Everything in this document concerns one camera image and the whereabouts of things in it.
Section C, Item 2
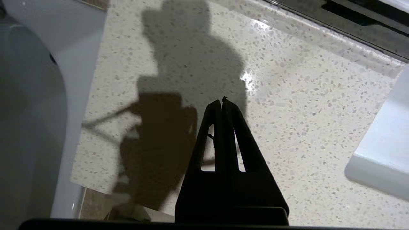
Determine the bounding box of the black pull-out drawer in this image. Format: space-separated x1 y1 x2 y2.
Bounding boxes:
264 0 409 63

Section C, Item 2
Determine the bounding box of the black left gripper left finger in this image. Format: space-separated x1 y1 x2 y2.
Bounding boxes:
175 100 229 224

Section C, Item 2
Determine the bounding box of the white bathtub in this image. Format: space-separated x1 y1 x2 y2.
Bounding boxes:
0 0 108 221

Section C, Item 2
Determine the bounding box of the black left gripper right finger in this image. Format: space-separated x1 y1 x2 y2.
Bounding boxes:
222 97 289 224

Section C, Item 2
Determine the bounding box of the black glossy storage box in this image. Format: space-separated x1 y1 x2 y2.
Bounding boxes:
323 0 409 27

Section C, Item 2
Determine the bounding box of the white ceramic sink basin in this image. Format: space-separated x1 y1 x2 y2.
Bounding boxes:
344 64 409 202

